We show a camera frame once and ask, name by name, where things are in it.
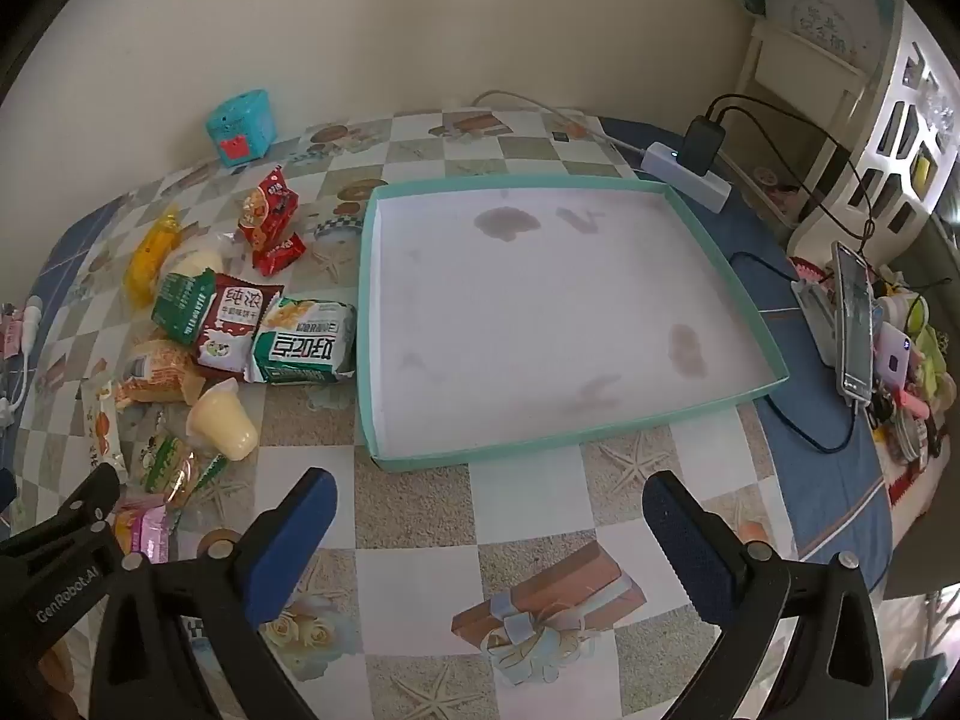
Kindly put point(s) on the teal cardboard box lid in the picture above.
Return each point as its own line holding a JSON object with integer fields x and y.
{"x": 525, "y": 315}

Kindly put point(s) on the pink plush toy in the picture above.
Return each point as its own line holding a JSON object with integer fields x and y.
{"x": 786, "y": 197}

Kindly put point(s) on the orange cracker packet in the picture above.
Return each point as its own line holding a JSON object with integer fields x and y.
{"x": 154, "y": 371}

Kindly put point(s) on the black charger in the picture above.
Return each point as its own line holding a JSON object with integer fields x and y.
{"x": 701, "y": 144}

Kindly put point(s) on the green clear cookie packet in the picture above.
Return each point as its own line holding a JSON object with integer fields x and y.
{"x": 171, "y": 465}

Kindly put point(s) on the white phone stand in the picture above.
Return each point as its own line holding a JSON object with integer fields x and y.
{"x": 817, "y": 315}

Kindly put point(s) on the white lattice bed frame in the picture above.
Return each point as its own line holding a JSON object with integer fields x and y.
{"x": 892, "y": 135}

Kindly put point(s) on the white wooden chair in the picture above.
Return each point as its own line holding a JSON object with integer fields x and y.
{"x": 772, "y": 52}

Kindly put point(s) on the slim orange white packet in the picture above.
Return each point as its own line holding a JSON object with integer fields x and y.
{"x": 101, "y": 427}

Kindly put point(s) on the smartphone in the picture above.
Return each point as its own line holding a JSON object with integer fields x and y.
{"x": 855, "y": 322}

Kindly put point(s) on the pink snack packet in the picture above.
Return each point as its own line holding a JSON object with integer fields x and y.
{"x": 150, "y": 532}

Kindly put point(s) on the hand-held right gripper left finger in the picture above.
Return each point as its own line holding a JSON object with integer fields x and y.
{"x": 292, "y": 547}

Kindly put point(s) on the dark green snack packet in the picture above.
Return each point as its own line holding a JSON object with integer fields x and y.
{"x": 180, "y": 307}

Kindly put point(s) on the checkered printed tablecloth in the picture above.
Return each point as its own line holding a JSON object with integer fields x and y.
{"x": 525, "y": 540}

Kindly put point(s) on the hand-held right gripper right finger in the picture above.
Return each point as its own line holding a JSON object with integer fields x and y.
{"x": 690, "y": 547}

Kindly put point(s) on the yellow jelly cup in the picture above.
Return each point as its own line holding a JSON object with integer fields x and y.
{"x": 225, "y": 427}

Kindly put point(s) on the large red snack packet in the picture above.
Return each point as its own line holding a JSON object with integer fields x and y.
{"x": 266, "y": 210}

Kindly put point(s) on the white power strip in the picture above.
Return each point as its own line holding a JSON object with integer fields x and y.
{"x": 664, "y": 157}

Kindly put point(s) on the small red snack packet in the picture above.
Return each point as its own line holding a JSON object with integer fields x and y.
{"x": 279, "y": 253}

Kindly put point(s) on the green white snack packet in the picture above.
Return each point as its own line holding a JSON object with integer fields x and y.
{"x": 304, "y": 345}

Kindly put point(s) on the clear bread packet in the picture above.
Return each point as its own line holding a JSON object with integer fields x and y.
{"x": 196, "y": 262}

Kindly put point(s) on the maroon white snack packet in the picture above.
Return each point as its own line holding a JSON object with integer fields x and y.
{"x": 229, "y": 330}

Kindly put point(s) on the teal plastic toy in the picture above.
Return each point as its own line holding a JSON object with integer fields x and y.
{"x": 240, "y": 124}

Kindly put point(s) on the white lidded cup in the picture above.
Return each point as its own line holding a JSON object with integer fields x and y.
{"x": 766, "y": 176}

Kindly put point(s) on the pile of small trinkets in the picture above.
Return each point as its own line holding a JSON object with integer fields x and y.
{"x": 922, "y": 360}

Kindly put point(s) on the yellow snack packet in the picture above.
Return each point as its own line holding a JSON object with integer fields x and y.
{"x": 150, "y": 255}

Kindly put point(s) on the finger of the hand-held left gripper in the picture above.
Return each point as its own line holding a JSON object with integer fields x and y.
{"x": 90, "y": 495}

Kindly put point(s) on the small purple device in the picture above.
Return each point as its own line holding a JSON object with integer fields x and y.
{"x": 892, "y": 352}

